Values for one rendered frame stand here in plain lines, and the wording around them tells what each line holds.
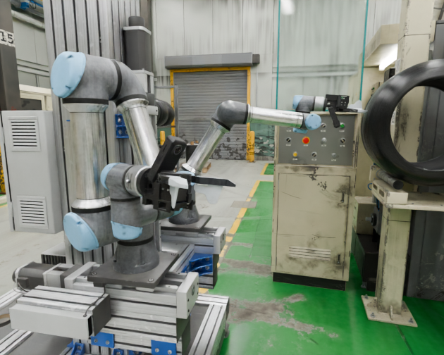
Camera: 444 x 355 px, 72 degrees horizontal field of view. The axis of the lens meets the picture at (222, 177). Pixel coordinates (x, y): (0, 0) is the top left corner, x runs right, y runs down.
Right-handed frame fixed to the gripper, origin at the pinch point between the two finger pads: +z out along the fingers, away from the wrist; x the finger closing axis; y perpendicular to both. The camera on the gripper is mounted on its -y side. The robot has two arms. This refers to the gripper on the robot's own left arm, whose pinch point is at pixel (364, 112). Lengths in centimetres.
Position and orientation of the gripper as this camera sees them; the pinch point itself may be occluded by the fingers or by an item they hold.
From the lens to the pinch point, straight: 171.9
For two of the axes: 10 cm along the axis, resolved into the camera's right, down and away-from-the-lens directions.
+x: 2.7, -1.7, 9.5
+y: 1.0, -9.8, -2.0
